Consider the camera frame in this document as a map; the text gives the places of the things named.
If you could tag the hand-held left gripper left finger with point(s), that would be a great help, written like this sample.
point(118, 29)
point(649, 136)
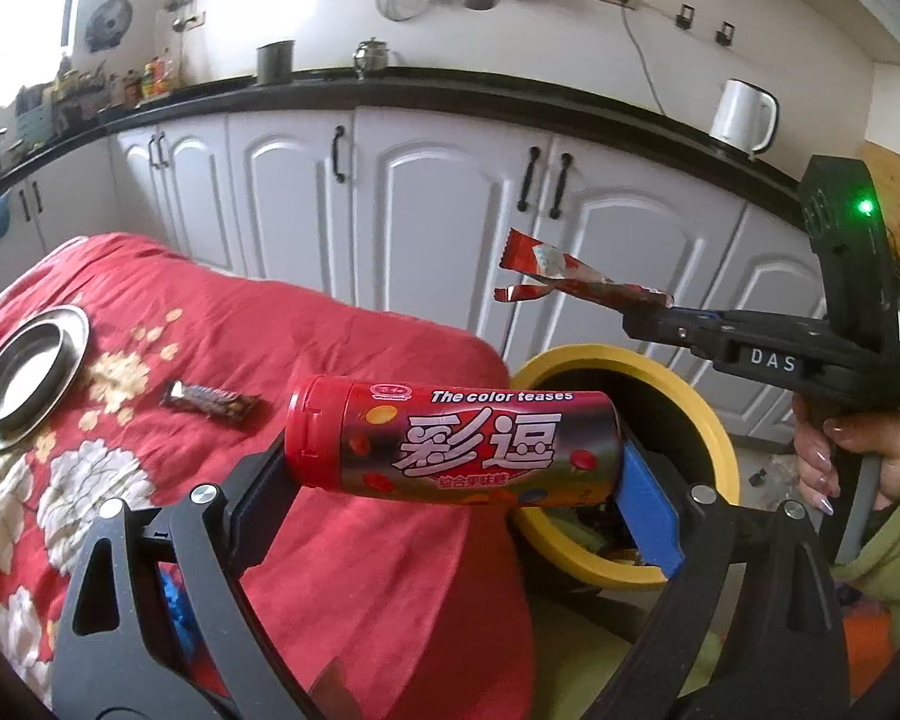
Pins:
point(262, 496)

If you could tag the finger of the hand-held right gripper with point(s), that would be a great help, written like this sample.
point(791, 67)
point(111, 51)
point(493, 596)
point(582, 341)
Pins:
point(667, 334)

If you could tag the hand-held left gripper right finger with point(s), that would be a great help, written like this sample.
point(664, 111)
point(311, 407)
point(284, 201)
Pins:
point(649, 510)

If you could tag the yellow round trash bin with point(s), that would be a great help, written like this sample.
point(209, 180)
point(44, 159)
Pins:
point(712, 435)

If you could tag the red torn snack wrapper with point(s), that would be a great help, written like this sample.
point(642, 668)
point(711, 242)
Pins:
point(540, 259)

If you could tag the red candy tube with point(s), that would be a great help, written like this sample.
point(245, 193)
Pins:
point(450, 442)

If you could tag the person's right hand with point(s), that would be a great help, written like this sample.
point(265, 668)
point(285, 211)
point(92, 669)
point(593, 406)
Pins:
point(896, 450)

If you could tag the brown candy bar wrapper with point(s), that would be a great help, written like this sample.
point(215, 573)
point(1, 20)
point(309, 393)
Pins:
point(210, 400)

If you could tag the blue crumpled wrapper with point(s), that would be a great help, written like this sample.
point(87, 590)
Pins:
point(176, 607)

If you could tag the red floral blanket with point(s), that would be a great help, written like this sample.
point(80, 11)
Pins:
point(307, 330)

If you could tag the white electric kettle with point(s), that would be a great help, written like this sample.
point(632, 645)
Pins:
point(739, 116)

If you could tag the round metal plate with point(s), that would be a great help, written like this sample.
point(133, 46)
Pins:
point(56, 330)

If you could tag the white kitchen base cabinets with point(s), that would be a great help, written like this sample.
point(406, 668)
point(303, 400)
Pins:
point(435, 195)

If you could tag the black kitchen countertop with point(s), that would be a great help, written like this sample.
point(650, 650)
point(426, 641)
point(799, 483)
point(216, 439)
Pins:
point(495, 94)

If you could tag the metal teapot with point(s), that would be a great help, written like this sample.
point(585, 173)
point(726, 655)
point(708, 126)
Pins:
point(371, 58)

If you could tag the row of condiment bottles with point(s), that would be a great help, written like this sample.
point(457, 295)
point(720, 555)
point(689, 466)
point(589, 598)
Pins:
point(154, 79)

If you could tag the dark cylindrical pot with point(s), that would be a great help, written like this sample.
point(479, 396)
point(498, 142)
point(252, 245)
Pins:
point(275, 62)

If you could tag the black wall hook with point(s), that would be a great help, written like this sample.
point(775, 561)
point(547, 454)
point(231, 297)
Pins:
point(724, 32)
point(684, 15)

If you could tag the round wall vent fan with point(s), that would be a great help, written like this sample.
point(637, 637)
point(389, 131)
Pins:
point(109, 25)

